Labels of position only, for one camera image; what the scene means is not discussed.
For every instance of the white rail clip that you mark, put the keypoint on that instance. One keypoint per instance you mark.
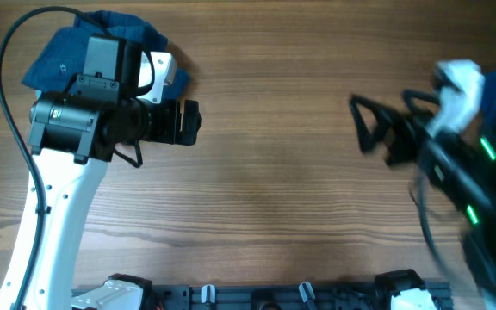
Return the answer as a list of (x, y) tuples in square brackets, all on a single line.
[(208, 294), (307, 295)]

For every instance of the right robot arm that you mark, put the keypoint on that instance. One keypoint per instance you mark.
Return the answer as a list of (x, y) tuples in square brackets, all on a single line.
[(465, 173)]

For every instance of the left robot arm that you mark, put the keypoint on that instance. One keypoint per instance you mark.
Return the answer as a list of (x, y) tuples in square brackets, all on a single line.
[(117, 98)]

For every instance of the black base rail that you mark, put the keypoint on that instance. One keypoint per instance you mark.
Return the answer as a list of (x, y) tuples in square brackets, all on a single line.
[(344, 295)]

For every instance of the dark blue shorts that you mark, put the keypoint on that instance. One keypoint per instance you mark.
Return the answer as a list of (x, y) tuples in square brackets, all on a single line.
[(65, 53)]

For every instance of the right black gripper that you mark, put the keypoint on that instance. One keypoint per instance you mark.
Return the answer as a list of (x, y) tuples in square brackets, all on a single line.
[(403, 123)]

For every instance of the left white rail clip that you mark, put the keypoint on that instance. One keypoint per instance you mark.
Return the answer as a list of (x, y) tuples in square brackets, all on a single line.
[(208, 294)]

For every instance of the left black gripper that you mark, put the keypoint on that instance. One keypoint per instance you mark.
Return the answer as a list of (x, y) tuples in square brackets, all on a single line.
[(169, 132)]

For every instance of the right white rail clip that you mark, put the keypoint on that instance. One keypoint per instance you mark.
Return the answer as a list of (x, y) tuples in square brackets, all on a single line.
[(307, 295)]

